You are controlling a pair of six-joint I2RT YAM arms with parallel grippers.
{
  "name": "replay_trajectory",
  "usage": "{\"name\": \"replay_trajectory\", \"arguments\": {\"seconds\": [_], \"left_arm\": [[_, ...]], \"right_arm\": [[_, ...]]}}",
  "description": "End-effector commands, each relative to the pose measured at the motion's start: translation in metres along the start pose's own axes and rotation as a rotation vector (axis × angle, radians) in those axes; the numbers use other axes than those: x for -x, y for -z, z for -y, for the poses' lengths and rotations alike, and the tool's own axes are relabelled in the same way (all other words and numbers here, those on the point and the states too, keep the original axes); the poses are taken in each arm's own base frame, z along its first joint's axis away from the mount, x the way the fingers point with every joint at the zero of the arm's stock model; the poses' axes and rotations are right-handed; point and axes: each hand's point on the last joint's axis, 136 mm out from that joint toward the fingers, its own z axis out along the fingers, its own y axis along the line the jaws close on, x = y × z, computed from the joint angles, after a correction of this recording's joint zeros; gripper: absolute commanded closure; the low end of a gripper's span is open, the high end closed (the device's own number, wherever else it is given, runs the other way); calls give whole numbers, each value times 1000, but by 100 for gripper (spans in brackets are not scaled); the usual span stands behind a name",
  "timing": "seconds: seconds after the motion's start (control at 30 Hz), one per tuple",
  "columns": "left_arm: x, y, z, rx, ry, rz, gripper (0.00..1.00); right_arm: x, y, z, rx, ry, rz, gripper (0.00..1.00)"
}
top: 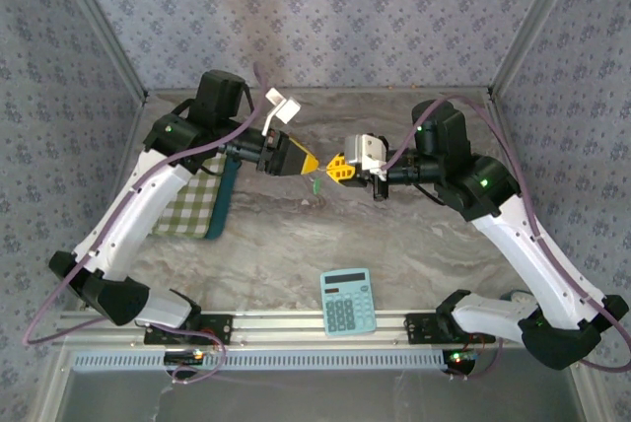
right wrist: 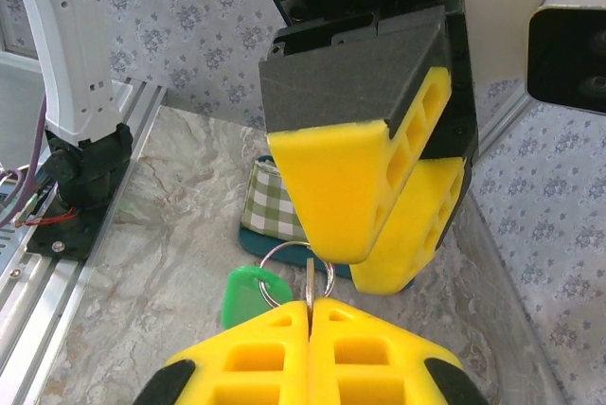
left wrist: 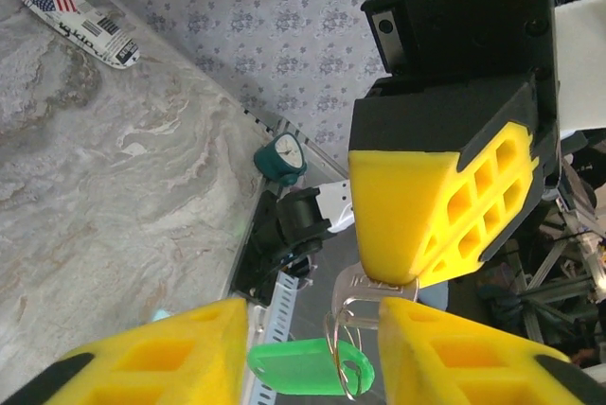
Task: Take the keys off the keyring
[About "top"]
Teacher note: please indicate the small circuit board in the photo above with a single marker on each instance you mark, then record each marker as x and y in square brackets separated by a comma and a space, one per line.
[461, 359]
[185, 357]

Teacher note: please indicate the silver keyring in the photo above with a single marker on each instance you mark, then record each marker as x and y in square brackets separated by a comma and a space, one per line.
[323, 170]

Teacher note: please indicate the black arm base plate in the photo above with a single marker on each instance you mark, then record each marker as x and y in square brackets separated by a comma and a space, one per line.
[419, 328]
[217, 328]

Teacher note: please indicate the aluminium mounting rail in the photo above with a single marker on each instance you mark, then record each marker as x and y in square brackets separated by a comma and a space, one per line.
[296, 326]

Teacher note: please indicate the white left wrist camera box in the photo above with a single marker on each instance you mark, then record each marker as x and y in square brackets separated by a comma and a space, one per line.
[283, 109]

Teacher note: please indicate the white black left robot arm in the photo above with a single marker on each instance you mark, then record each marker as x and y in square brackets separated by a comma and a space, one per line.
[128, 225]

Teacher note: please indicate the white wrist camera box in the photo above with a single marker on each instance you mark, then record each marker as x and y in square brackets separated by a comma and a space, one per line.
[283, 109]
[362, 151]

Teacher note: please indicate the light blue calculator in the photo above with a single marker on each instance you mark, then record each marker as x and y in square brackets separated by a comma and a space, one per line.
[347, 303]

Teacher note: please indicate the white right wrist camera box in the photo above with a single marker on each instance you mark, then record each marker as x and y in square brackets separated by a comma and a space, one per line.
[362, 151]

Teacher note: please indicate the green white checkered cloth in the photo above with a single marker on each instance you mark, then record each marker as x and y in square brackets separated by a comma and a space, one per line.
[189, 210]

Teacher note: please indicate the green key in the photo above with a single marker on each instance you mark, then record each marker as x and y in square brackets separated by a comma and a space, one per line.
[317, 186]

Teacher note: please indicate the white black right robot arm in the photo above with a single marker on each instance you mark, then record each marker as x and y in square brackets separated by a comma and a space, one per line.
[532, 254]

